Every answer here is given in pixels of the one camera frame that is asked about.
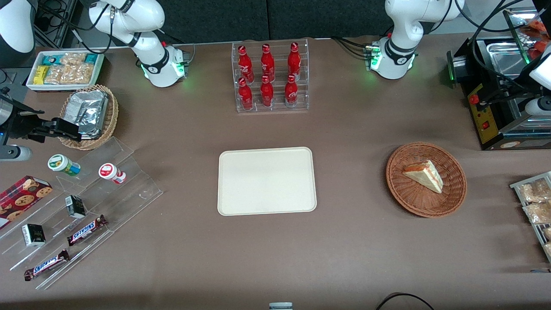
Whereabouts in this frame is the green lid yogurt bottle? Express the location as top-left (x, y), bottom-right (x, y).
top-left (47, 154), bottom-right (81, 177)

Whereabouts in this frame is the small black carton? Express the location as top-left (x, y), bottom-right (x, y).
top-left (21, 223), bottom-right (46, 247)
top-left (65, 195), bottom-right (87, 219)

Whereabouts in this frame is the light wicker basket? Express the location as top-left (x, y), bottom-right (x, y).
top-left (58, 84), bottom-right (119, 151)

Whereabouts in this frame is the red cola bottle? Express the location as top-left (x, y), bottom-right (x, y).
top-left (238, 45), bottom-right (254, 83)
top-left (288, 42), bottom-right (302, 81)
top-left (260, 75), bottom-right (275, 108)
top-left (260, 43), bottom-right (276, 82)
top-left (238, 77), bottom-right (254, 111)
top-left (284, 74), bottom-right (299, 108)

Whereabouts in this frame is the brown round wicker basket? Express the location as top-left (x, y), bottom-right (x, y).
top-left (386, 142), bottom-right (467, 218)

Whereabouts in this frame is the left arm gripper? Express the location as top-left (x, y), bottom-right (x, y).
top-left (477, 57), bottom-right (551, 106)

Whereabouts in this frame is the silver foil packet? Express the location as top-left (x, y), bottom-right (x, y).
top-left (63, 90), bottom-right (108, 139)

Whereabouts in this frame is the black cable loop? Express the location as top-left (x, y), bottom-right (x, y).
top-left (375, 292), bottom-right (436, 310)

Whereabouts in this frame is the clear bag of snacks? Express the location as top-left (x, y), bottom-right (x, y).
top-left (522, 201), bottom-right (551, 225)
top-left (518, 179), bottom-right (551, 204)

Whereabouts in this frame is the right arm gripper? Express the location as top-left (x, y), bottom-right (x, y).
top-left (0, 95), bottom-right (82, 143)

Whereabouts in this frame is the clear acrylic stepped stand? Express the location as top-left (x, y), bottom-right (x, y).
top-left (0, 137), bottom-right (164, 290)

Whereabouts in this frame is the red plaid cookie box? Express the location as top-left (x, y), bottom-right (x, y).
top-left (0, 175), bottom-right (53, 230)

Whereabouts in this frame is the black food warmer cabinet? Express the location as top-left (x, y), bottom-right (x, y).
top-left (446, 6), bottom-right (551, 151)

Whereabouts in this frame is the tray of packaged snacks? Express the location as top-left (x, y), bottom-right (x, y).
top-left (510, 171), bottom-right (551, 264)

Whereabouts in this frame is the clear bag of nuts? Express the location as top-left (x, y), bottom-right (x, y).
top-left (44, 64), bottom-right (94, 85)

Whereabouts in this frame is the red lid yogurt bottle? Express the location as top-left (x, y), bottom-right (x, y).
top-left (98, 163), bottom-right (127, 185)

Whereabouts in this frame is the clear acrylic bottle rack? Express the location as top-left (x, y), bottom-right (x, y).
top-left (231, 38), bottom-right (310, 113)

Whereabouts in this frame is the white rectangular snack bin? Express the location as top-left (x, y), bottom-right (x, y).
top-left (25, 50), bottom-right (105, 92)

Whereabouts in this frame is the yellow snack pack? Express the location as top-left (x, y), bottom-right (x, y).
top-left (33, 65), bottom-right (50, 86)

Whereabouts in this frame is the cream rectangular tray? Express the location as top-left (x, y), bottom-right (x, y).
top-left (217, 147), bottom-right (318, 216)

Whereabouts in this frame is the brown snickers bar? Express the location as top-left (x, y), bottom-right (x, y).
top-left (24, 249), bottom-right (70, 282)
top-left (67, 214), bottom-right (108, 247)

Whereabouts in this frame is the triangular sandwich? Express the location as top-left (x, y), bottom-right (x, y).
top-left (402, 160), bottom-right (444, 194)

